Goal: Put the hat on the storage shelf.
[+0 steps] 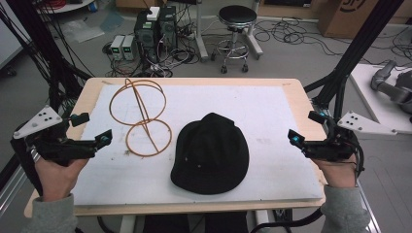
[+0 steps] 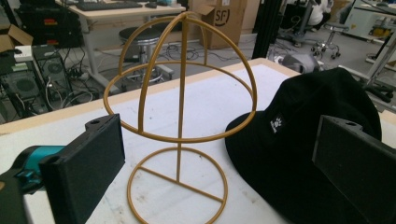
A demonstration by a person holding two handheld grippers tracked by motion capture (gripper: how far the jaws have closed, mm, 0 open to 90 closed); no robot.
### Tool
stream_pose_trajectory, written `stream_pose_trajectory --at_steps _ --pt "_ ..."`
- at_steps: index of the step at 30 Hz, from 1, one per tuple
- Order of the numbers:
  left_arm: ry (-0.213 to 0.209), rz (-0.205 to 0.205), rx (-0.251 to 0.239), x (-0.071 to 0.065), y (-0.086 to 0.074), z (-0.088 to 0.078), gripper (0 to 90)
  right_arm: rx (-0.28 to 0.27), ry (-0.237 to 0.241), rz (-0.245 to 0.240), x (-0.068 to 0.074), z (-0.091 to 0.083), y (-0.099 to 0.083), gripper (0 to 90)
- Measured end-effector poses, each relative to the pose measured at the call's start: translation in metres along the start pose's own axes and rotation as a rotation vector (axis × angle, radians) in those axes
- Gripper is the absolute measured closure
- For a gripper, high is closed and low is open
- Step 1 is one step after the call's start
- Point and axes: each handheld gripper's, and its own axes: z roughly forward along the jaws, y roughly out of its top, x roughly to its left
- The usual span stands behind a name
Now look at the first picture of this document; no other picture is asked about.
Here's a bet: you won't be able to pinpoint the grey power supply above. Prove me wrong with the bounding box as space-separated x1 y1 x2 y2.
121 34 137 61
109 34 126 61

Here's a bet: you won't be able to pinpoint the wooden table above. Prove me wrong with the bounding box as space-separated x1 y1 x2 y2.
23 77 328 218

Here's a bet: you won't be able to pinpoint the black computer tower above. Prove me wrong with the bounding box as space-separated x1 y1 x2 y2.
157 5 178 50
133 12 160 63

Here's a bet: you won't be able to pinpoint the white box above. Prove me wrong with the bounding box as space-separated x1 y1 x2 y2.
146 6 161 22

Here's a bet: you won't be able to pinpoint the person's left hand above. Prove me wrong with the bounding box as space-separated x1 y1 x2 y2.
33 154 90 203

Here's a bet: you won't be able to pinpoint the orange wire hat stand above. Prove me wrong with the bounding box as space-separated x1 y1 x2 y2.
108 78 174 159

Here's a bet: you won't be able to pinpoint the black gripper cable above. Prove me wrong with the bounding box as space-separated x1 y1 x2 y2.
250 129 366 233

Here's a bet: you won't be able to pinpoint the cardboard box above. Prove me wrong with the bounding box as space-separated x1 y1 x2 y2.
317 0 412 40

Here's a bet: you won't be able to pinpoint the person's right hand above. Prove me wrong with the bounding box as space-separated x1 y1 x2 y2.
311 154 358 189

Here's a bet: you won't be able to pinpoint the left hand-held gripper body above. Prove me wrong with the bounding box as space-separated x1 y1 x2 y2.
13 105 98 168

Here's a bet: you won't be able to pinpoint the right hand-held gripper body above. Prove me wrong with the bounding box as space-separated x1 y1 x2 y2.
300 110 398 163

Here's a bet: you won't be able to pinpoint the white table mat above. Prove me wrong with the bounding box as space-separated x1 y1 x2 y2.
71 83 326 207

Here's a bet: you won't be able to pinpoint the white round table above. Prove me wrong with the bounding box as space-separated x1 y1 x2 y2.
34 0 99 16

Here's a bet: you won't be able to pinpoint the black metal stand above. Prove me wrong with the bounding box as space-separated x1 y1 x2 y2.
303 0 406 121
0 0 92 113

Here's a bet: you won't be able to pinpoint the tangled cables by computers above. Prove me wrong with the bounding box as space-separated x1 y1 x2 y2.
102 32 200 79

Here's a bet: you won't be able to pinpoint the white platform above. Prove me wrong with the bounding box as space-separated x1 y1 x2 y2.
349 63 412 136

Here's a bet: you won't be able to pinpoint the clear plastic sheet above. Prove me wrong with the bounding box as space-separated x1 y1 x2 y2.
60 18 106 44

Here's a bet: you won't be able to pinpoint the black round stool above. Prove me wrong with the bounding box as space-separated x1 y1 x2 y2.
215 5 258 74

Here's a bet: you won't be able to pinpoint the black hat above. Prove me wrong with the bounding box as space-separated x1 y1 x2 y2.
170 112 251 196

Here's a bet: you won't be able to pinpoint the black floor cables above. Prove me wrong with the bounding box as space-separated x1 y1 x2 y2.
253 17 412 71

